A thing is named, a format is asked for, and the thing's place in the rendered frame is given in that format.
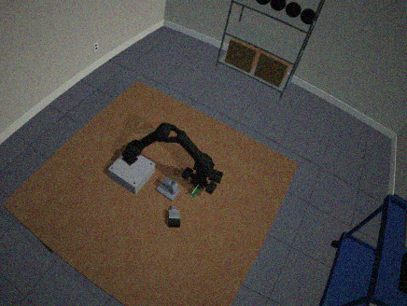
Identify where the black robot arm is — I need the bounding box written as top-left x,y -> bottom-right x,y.
122,122 -> 223,184

